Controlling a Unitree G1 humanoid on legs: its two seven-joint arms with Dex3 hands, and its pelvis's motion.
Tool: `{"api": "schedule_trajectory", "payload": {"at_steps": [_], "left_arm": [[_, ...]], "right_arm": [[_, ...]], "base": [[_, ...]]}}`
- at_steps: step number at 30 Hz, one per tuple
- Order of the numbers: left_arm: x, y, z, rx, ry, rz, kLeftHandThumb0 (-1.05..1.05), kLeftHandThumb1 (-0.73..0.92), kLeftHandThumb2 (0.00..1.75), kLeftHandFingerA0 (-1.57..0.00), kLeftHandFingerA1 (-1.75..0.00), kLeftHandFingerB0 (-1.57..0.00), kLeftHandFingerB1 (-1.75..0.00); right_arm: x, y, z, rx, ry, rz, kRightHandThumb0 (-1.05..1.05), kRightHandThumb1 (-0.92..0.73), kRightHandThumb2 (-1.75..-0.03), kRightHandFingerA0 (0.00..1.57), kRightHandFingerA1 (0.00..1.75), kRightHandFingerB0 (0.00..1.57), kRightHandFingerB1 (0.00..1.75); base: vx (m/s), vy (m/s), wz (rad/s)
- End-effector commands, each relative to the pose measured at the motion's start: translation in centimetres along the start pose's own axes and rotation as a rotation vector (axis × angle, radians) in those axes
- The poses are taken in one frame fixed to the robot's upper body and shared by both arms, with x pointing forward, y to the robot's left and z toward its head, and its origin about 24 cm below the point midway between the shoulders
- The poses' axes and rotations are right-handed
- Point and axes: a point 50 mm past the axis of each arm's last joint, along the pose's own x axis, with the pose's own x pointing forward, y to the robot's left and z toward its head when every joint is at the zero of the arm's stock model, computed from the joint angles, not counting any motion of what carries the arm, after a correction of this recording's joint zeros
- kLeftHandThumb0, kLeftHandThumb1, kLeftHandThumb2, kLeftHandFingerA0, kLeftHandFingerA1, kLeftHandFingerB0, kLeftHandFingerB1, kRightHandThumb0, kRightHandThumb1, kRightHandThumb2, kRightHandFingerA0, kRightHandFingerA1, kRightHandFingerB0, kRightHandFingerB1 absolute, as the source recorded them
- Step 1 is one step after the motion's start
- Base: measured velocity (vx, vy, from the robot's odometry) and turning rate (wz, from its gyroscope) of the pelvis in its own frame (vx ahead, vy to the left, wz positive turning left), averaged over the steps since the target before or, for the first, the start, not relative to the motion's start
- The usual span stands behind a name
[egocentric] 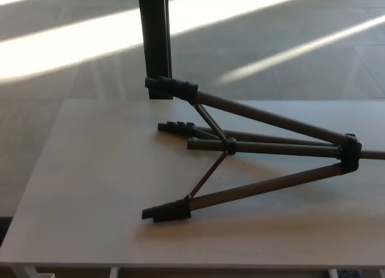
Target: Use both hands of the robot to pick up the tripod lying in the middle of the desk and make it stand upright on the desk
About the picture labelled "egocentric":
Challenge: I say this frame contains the bronze tripod with black joints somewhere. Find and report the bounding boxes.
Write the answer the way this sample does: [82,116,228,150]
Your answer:
[141,75,385,224]

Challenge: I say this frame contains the black vertical post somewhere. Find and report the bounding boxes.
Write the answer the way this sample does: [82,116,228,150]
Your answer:
[137,0,174,100]

